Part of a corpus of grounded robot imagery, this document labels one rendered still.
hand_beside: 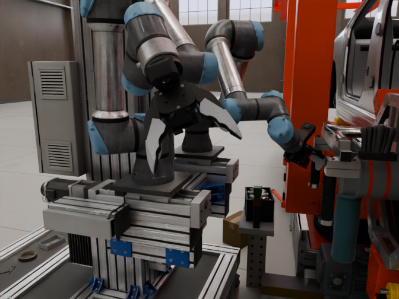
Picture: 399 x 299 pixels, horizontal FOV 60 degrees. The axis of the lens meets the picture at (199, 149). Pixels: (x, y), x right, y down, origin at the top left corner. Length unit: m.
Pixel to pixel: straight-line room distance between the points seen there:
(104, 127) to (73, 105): 0.38
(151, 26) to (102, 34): 0.42
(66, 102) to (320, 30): 1.10
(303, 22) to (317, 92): 0.31
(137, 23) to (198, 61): 0.18
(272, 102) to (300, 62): 0.49
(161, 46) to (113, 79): 0.47
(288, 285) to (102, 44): 1.44
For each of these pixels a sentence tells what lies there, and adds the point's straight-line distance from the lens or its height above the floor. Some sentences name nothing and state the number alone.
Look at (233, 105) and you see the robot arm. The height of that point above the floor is 1.09.
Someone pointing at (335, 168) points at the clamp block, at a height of 0.93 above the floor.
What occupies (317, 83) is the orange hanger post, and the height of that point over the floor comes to 1.14.
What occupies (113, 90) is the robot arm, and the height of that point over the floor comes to 1.14.
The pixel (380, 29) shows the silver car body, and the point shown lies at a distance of 2.53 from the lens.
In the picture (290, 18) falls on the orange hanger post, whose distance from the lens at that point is 3.58.
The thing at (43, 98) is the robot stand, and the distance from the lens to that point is 1.55.
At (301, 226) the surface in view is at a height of 0.39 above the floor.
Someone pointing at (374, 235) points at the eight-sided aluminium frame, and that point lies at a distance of 1.42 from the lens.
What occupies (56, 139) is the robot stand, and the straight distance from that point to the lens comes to 1.54.
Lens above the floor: 1.19
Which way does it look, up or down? 13 degrees down
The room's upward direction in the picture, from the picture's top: straight up
